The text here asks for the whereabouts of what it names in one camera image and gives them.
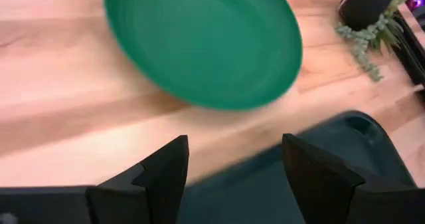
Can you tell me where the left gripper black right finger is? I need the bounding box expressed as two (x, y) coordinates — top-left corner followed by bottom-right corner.
(281, 133), (425, 224)

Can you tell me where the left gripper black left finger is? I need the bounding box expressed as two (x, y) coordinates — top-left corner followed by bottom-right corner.
(85, 134), (190, 224)

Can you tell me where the dark green serving tray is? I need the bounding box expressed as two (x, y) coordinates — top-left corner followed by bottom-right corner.
(177, 110), (418, 224)

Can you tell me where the green round plate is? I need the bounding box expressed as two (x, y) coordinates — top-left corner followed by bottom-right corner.
(103, 0), (303, 112)

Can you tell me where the artificial plant in black pot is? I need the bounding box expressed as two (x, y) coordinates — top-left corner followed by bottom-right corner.
(334, 0), (416, 83)

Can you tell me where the purple glowing device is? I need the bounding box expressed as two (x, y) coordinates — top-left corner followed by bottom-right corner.
(405, 0), (425, 15)

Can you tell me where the black table edge rail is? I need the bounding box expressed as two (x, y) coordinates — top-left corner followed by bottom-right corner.
(390, 8), (425, 102)

